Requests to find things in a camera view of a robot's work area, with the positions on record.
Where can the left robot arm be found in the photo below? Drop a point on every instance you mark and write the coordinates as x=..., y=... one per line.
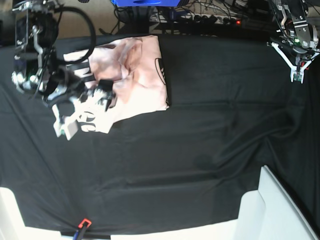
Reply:
x=297, y=35

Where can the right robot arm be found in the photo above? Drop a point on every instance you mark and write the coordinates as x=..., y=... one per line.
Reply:
x=38, y=71

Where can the black table cloth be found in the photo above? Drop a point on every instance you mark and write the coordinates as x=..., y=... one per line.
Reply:
x=232, y=110

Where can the red black clamp bottom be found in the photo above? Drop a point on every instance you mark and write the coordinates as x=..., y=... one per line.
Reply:
x=82, y=229

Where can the white camera bracket right arm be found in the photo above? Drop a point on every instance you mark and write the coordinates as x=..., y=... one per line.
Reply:
x=65, y=125

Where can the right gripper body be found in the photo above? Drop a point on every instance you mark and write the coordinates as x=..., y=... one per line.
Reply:
x=67, y=84

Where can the black power strip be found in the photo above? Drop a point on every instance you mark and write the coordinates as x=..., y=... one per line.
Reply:
x=196, y=18

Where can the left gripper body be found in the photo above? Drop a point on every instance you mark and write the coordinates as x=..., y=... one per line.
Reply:
x=291, y=48

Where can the pink T-shirt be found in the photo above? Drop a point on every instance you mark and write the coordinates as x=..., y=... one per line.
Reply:
x=134, y=65

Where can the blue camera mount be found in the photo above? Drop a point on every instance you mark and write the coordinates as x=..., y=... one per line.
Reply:
x=146, y=3

